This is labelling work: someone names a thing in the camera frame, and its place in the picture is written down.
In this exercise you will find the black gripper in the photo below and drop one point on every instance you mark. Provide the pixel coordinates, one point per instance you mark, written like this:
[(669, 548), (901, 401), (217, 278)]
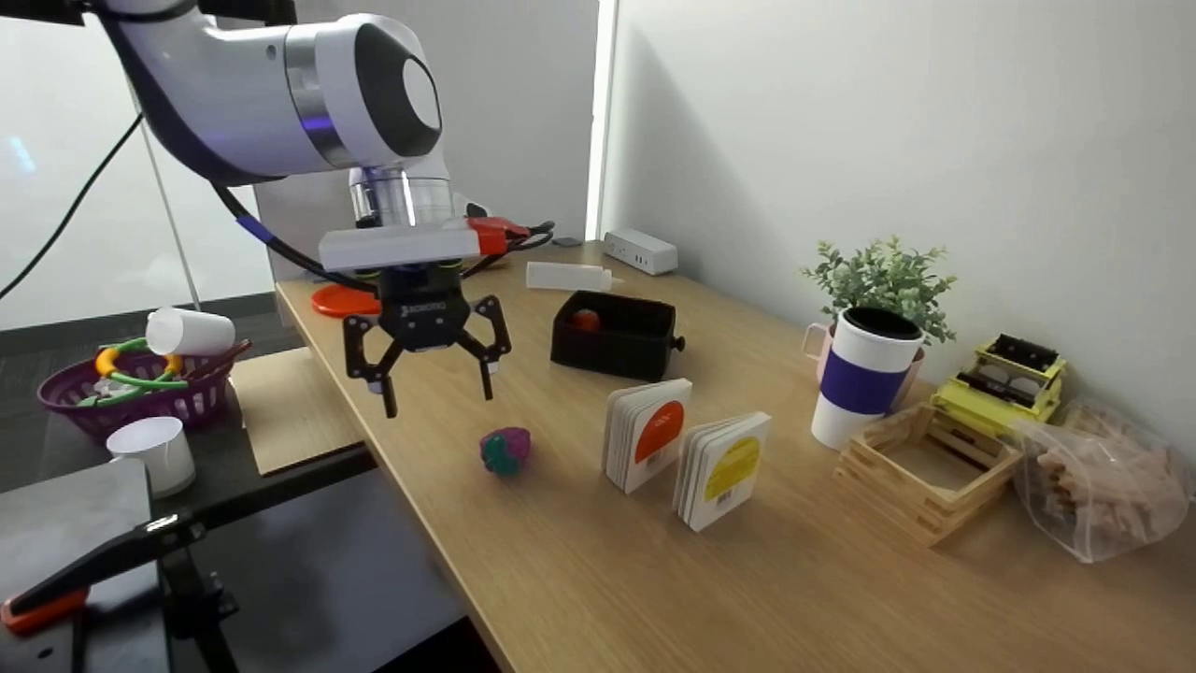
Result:
[(424, 308)]

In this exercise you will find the purple plastic basket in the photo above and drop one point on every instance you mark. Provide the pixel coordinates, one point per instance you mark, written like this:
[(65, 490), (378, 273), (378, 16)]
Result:
[(127, 384)]

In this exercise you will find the white card stack behind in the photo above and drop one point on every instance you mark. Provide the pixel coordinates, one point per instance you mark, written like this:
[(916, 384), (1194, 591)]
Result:
[(719, 467)]

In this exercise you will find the yellow black toy machine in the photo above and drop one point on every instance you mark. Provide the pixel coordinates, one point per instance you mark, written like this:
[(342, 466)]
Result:
[(1004, 388)]

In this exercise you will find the clear container of wooden pieces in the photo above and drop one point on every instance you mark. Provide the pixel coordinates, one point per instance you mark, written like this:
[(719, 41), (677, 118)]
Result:
[(1100, 489)]

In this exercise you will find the black rectangular bowl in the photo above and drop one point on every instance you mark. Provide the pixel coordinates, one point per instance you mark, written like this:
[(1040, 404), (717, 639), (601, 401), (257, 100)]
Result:
[(636, 335)]

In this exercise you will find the orange plate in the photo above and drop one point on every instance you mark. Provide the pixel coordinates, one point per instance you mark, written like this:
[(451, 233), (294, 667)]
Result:
[(333, 299)]

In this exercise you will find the white paper cup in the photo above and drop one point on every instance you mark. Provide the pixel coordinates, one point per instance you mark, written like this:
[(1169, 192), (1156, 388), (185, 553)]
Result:
[(160, 441)]

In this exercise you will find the wooden crate tray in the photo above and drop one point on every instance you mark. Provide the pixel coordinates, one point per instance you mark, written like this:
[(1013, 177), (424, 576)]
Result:
[(930, 474)]

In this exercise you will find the purple toy grapes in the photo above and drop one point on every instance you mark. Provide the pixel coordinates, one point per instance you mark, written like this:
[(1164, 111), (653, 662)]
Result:
[(505, 449)]

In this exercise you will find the black clamp stand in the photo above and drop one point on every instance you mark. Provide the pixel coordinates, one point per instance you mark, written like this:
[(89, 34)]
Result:
[(97, 573)]

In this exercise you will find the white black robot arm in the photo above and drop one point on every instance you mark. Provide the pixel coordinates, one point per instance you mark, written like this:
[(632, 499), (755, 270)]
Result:
[(248, 106)]

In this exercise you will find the white cup in basket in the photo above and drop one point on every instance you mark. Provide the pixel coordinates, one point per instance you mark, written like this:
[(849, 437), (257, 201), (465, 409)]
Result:
[(176, 330)]

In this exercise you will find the card stack with red picture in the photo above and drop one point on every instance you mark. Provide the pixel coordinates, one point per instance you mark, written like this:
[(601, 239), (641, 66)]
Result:
[(644, 429)]

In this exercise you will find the white cup with blue band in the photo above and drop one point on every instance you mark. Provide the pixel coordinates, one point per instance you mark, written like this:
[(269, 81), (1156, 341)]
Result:
[(865, 368)]

